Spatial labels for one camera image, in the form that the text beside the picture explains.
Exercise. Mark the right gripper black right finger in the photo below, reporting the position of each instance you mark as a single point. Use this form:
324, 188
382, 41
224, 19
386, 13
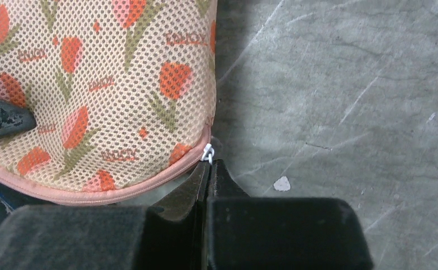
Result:
245, 232

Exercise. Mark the floral mesh laundry bag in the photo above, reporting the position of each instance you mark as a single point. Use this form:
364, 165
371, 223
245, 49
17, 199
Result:
123, 93

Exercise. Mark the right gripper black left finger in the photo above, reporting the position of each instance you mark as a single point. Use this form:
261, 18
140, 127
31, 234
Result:
165, 235

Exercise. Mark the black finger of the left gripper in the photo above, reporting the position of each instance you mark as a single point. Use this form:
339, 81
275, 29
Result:
15, 119

